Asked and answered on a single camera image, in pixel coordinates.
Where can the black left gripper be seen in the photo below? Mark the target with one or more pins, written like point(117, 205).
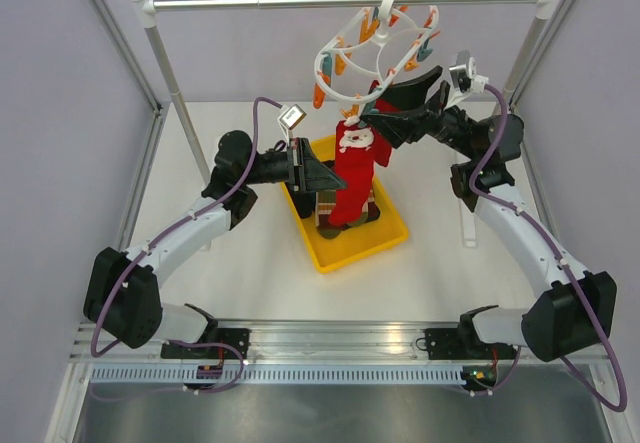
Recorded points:
point(313, 174)

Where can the white slotted cable duct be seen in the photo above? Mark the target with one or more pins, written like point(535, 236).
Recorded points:
point(280, 374)

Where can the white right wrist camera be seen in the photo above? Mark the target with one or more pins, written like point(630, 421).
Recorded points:
point(465, 81)

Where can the striped beige maroon sock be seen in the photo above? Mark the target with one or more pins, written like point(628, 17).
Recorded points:
point(370, 211)

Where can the silver clothes rack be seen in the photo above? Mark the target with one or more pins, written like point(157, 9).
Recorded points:
point(146, 11)

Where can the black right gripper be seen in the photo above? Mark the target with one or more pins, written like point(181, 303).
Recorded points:
point(405, 125)

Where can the yellow plastic tray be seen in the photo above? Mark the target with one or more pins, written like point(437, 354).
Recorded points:
point(354, 244)

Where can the red sock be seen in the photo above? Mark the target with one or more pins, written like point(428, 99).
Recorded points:
point(381, 105)
point(358, 148)

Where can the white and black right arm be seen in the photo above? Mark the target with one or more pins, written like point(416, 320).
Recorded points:
point(574, 307)

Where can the aluminium table edge rail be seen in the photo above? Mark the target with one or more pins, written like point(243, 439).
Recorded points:
point(320, 338)

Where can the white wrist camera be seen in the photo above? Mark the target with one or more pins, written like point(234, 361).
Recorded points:
point(465, 81)
point(289, 117)

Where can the white round clip hanger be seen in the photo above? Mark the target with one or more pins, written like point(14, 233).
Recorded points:
point(375, 58)

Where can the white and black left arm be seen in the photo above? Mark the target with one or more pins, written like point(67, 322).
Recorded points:
point(123, 296)

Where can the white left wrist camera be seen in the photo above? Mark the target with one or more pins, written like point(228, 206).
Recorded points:
point(289, 117)

